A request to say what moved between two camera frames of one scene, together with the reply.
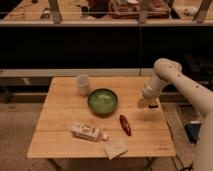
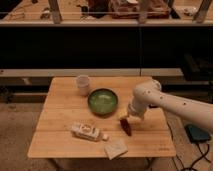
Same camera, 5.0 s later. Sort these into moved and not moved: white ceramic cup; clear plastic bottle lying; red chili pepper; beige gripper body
Moved: beige gripper body
Not moved: clear plastic bottle lying; red chili pepper; white ceramic cup
